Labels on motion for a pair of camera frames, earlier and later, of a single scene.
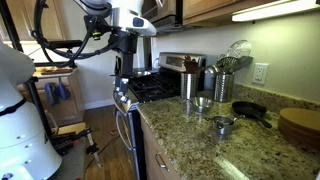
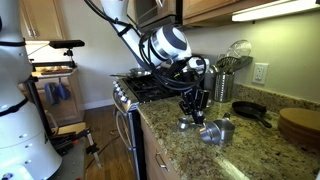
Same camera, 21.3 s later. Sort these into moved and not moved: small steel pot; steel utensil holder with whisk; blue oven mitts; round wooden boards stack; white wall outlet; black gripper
Moved: black gripper; small steel pot
Not moved: steel utensil holder with whisk; white wall outlet; round wooden boards stack; blue oven mitts
